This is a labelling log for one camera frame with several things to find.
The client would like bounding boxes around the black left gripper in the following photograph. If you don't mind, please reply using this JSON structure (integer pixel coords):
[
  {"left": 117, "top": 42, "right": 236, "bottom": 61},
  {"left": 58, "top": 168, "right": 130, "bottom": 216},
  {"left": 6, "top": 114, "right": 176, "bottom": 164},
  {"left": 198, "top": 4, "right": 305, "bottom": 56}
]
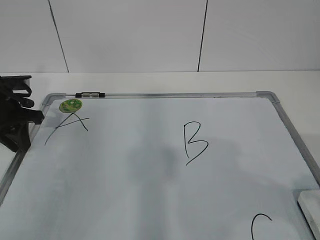
[{"left": 0, "top": 75, "right": 44, "bottom": 153}]

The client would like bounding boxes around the white board with aluminium frame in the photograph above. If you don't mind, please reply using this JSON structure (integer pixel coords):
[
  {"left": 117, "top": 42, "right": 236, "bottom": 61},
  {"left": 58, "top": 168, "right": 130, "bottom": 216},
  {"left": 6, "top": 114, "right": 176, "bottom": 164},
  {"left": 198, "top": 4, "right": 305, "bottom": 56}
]
[{"left": 0, "top": 91, "right": 320, "bottom": 240}]

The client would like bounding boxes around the white board eraser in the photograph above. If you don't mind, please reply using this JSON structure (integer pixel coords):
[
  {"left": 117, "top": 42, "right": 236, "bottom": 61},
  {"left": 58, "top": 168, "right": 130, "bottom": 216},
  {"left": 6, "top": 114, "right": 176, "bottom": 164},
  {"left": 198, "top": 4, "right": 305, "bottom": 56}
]
[{"left": 297, "top": 190, "right": 320, "bottom": 240}]

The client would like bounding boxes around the green round magnet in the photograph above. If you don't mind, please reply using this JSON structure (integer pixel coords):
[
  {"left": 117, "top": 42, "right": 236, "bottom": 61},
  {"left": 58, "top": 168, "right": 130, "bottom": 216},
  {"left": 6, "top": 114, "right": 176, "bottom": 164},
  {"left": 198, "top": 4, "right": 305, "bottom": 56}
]
[{"left": 59, "top": 99, "right": 83, "bottom": 114}]

